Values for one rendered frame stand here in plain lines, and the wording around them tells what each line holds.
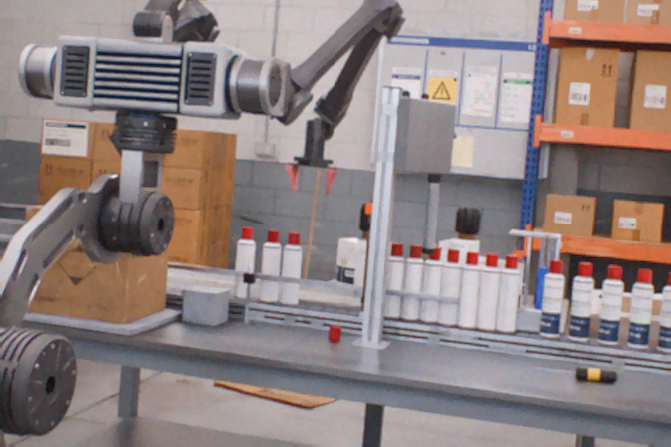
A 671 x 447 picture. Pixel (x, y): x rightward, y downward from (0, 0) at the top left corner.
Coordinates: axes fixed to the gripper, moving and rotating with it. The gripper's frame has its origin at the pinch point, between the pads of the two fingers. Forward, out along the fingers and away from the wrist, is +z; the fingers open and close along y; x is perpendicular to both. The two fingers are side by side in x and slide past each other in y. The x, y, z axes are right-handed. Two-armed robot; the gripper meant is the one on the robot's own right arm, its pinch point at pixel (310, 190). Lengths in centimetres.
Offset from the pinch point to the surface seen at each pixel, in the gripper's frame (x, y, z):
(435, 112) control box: 13.3, -35.4, -23.9
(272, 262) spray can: 3.8, 8.0, 21.4
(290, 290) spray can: 3.8, 2.0, 28.6
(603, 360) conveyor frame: 8, -84, 36
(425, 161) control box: 14.9, -34.2, -11.0
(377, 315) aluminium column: 18.5, -26.4, 29.8
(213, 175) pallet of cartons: -317, 155, 9
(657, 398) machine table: 36, -95, 37
